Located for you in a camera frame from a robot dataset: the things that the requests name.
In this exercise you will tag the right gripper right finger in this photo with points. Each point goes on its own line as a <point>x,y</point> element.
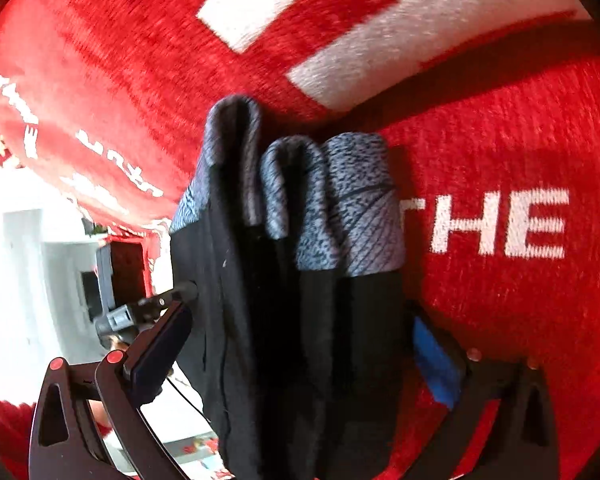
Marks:
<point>521,444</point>

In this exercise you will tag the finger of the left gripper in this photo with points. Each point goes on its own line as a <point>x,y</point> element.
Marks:
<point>120,274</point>
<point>184,293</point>

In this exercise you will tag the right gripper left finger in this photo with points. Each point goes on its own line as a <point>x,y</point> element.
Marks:
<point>65,443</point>

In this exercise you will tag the black pants with blue trim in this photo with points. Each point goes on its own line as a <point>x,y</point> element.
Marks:
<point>296,249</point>

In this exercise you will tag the person's left forearm red sleeve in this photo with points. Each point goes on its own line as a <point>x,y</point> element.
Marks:
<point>15,431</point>

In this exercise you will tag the grey bedside cabinet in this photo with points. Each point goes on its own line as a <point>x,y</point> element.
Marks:
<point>53,279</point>

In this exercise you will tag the red bedspread with white characters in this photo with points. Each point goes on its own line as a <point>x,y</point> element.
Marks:
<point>490,110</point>

